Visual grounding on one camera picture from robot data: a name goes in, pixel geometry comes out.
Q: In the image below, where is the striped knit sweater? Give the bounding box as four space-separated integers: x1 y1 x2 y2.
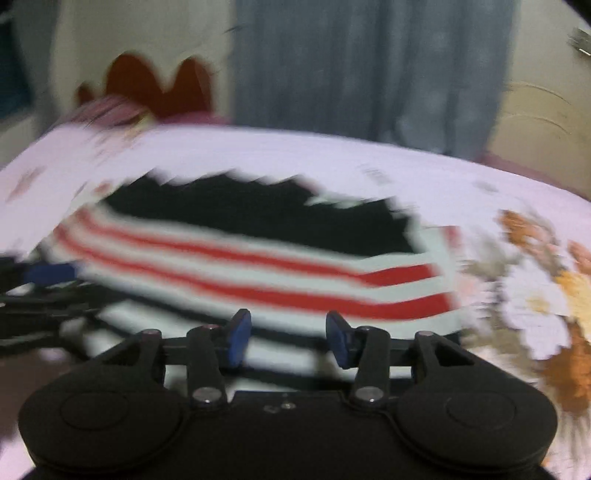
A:
39 170 463 385

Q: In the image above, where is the dark window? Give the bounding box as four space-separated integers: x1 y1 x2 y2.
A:
0 14 34 121

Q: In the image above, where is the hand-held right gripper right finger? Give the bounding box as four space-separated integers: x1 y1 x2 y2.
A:
325 311 476 408

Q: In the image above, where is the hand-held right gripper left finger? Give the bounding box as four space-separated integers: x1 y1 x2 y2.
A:
99 309 253 408

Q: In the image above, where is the wide blue curtain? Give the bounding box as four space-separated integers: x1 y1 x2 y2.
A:
232 0 514 160

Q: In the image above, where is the narrow blue curtain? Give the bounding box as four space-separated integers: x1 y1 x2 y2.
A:
11 0 63 118

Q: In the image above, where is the red scalloped headboard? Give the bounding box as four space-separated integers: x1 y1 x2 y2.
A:
75 52 219 124

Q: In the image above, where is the cream arched headboard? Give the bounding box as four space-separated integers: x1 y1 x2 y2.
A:
482 79 591 205

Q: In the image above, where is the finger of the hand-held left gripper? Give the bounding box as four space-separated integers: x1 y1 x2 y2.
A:
0 302 100 348
0 261 94 302

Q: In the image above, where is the crystal wall lamp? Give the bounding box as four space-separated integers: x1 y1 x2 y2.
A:
567 27 591 57

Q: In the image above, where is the pink floral bed sheet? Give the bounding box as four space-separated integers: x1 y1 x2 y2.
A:
0 121 591 480

